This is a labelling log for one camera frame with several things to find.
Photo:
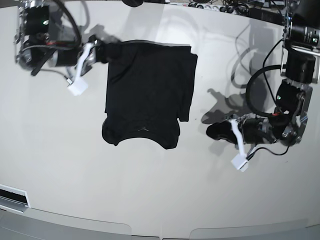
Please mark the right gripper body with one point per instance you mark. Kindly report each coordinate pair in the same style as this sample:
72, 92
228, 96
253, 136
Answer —
69, 58

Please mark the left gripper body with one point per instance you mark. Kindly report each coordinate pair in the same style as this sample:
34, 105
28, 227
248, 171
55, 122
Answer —
255, 130

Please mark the black t-shirt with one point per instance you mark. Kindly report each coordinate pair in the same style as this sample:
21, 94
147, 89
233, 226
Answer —
149, 91

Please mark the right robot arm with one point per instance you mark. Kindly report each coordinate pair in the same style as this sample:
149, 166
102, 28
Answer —
47, 33

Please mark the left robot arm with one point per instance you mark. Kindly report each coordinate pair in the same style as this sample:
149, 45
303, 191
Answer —
299, 69

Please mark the black round object top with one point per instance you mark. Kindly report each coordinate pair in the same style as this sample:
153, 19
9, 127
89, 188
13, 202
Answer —
133, 3

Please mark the white power strip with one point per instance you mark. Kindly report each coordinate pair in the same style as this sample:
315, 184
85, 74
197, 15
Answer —
236, 7

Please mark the black power adapter brick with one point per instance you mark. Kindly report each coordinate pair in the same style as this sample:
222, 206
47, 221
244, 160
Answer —
266, 16

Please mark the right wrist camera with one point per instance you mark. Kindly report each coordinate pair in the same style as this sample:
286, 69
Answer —
77, 87

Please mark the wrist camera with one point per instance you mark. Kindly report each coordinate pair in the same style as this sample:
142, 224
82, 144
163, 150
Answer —
77, 87
240, 162

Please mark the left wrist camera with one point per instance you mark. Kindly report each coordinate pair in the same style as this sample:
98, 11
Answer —
240, 162

